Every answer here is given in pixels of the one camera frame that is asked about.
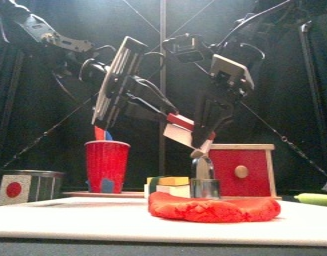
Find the small blue piece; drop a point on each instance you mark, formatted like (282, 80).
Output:
(107, 186)

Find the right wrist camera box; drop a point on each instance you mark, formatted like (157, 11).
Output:
(187, 48)

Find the red salmon topping piece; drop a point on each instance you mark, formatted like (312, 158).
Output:
(179, 121)

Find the blue utensil tip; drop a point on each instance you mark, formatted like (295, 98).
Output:
(108, 136)

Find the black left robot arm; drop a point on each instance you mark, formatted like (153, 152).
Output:
(59, 39)

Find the red play dough lump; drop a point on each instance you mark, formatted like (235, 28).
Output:
(214, 210)

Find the wooden box red front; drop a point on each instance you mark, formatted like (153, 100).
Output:
(250, 166)

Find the black frame post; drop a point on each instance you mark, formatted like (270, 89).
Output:
(314, 83)

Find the red plastic cup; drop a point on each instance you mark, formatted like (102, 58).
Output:
(107, 166)

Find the white cutting board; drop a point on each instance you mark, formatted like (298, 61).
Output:
(80, 220)

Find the metal tin red dot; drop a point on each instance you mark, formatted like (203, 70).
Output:
(32, 187)

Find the flat wooden tray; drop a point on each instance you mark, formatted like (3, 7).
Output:
(134, 194)

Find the light green roller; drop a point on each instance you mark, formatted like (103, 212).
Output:
(317, 199)

